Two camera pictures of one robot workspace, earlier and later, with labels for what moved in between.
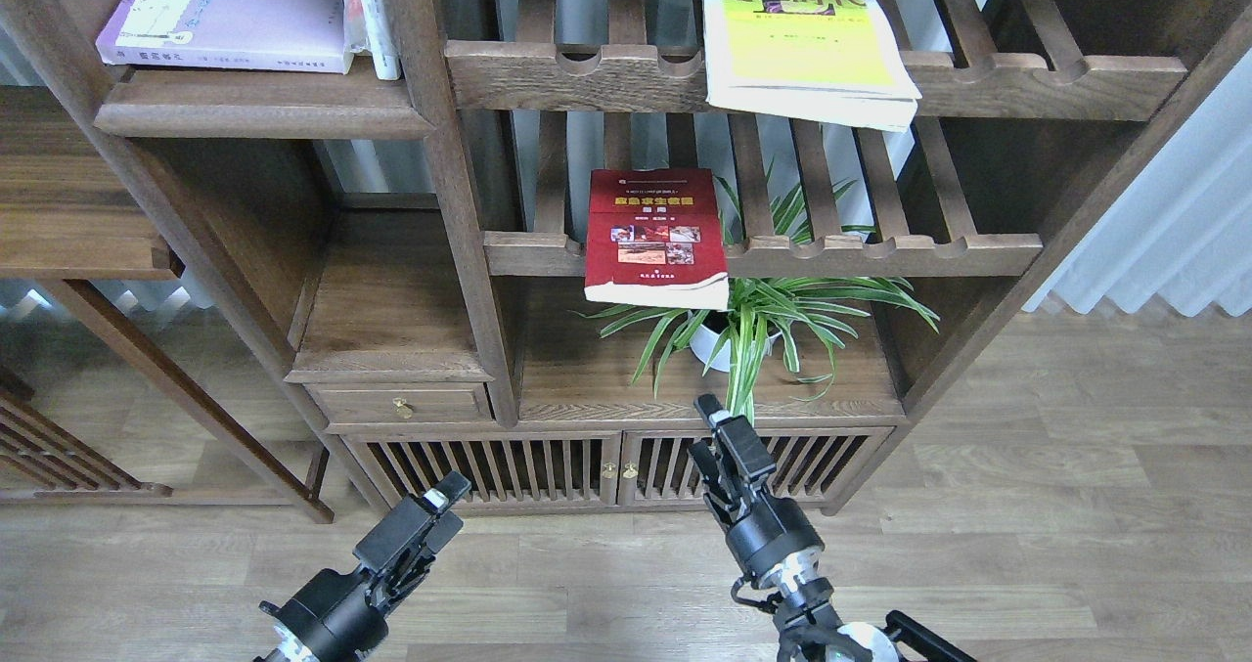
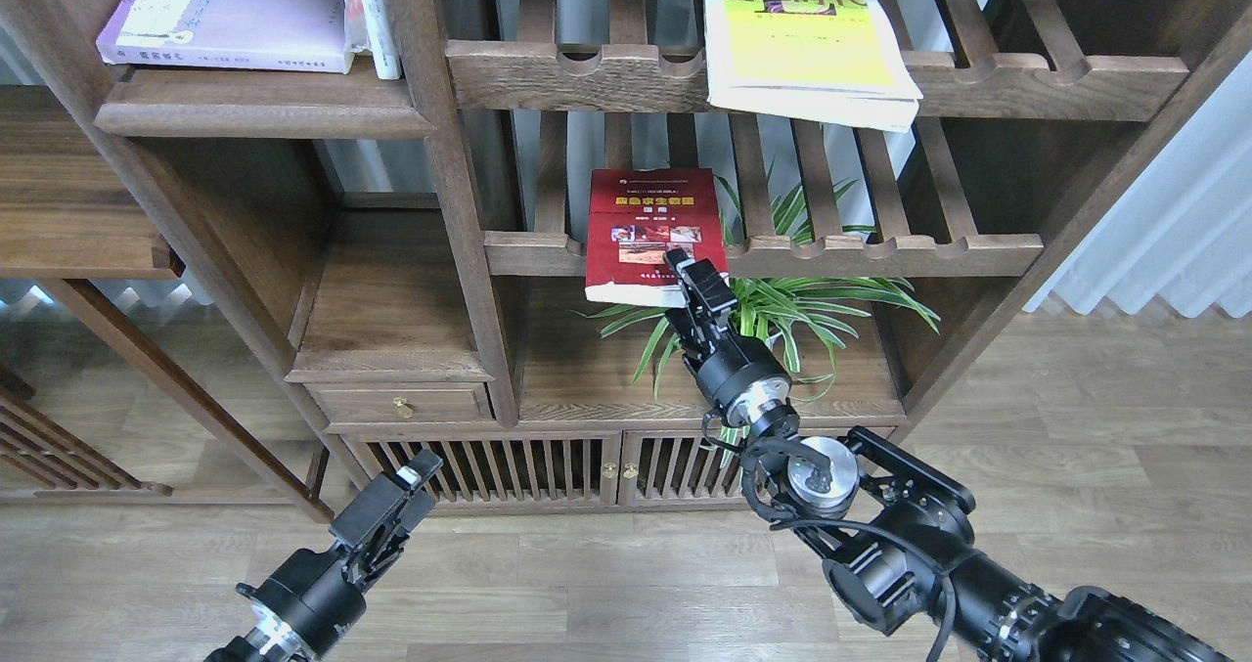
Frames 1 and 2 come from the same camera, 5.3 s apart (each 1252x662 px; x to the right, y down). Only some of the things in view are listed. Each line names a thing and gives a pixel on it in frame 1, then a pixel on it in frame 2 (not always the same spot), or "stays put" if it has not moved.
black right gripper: [777, 528] to [737, 374]
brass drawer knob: [403, 407] stays put
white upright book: [367, 22] stays put
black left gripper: [333, 617] to [311, 595]
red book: [654, 237] stays put
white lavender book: [236, 14] stays put
